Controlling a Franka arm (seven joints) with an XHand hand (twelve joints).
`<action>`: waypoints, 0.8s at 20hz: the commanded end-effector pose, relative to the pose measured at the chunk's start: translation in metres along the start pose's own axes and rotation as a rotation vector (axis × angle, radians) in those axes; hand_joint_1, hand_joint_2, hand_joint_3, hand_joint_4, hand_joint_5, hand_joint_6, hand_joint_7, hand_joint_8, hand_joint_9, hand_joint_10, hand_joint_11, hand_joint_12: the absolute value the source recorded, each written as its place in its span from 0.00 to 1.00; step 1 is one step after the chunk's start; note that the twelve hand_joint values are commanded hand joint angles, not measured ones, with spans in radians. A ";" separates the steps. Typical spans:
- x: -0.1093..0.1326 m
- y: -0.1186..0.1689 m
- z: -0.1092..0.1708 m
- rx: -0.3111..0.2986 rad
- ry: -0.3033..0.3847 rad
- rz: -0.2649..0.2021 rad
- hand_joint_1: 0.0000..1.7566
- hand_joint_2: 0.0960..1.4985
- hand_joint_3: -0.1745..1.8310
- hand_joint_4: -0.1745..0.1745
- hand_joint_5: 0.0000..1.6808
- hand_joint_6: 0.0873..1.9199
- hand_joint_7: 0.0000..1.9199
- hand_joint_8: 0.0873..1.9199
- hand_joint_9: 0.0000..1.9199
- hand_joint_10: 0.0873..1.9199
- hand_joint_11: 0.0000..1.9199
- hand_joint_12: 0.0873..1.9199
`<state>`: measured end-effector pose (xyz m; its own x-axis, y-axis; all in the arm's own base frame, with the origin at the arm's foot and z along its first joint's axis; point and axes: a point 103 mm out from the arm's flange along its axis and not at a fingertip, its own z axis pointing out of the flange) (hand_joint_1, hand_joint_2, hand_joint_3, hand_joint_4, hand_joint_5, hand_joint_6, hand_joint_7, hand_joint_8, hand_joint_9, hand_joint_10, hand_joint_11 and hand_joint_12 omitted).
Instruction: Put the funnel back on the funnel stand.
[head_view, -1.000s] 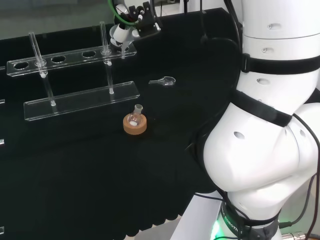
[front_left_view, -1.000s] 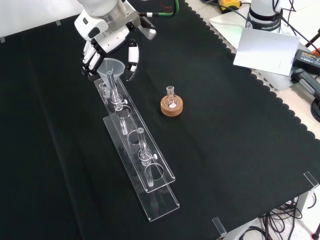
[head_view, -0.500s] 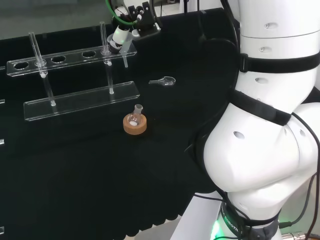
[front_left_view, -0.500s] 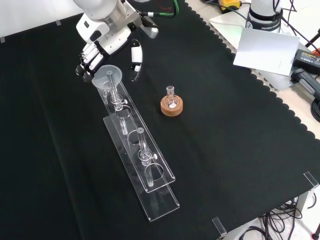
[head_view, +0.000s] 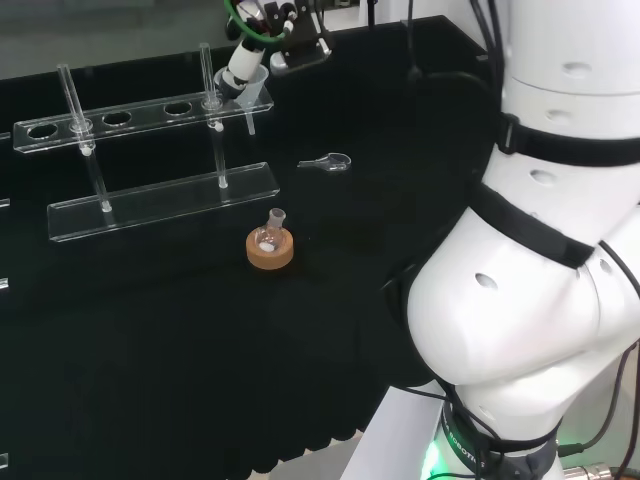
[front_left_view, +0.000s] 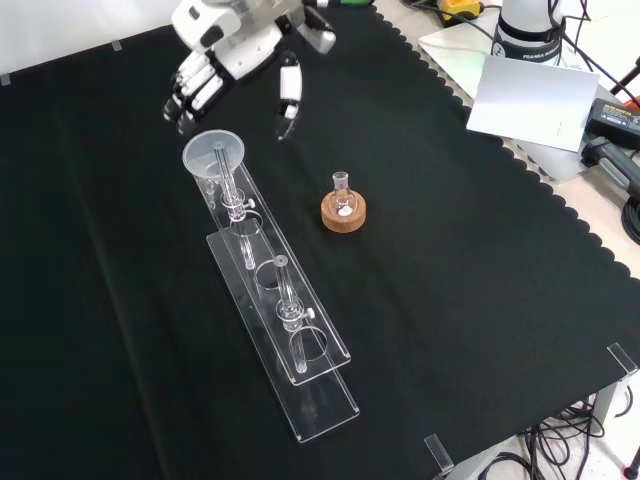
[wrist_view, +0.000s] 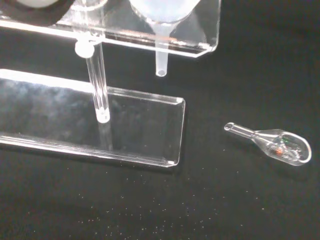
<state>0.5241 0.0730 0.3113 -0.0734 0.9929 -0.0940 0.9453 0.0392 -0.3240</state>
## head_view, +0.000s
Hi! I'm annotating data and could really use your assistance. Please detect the green cable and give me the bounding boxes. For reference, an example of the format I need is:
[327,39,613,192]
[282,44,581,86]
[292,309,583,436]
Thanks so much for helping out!
[223,0,297,42]

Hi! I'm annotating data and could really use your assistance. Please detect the small round-bottom glass flask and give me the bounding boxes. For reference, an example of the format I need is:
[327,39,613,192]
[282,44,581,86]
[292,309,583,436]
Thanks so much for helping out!
[252,207,287,254]

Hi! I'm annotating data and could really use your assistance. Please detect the black hanging cable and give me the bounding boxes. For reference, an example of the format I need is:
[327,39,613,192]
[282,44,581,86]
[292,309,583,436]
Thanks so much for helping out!
[402,0,426,84]

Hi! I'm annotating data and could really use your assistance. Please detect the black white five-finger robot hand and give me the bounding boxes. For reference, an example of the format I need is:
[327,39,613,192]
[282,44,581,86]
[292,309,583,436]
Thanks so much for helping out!
[213,0,301,101]

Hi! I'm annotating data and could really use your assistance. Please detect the grey metal connector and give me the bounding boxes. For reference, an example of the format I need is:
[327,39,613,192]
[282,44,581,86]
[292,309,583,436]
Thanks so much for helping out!
[562,462,617,480]

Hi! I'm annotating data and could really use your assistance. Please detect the clear plastic funnel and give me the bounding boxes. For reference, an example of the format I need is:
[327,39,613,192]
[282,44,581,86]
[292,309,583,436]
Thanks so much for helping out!
[213,64,271,137]

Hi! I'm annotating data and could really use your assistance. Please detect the clear acrylic funnel stand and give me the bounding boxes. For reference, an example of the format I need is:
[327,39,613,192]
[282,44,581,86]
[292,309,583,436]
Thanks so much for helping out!
[12,42,281,244]

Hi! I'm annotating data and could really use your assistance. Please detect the black cloth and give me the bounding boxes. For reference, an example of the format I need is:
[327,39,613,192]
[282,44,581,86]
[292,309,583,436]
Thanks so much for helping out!
[0,14,501,480]

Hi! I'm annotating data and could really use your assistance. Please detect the cork ring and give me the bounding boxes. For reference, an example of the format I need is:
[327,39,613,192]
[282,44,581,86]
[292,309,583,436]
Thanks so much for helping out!
[245,227,295,272]

